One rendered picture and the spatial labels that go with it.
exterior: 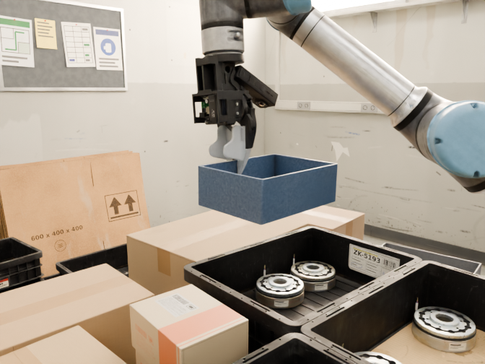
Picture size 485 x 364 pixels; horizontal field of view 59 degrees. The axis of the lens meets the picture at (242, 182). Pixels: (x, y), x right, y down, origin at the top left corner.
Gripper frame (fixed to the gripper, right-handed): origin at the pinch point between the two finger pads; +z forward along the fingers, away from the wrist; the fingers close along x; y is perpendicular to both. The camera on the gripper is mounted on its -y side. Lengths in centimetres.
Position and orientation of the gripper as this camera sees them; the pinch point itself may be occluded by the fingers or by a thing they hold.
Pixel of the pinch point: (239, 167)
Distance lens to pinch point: 80.1
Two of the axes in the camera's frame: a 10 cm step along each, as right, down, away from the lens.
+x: 6.8, 0.7, -7.3
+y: -7.3, 1.4, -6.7
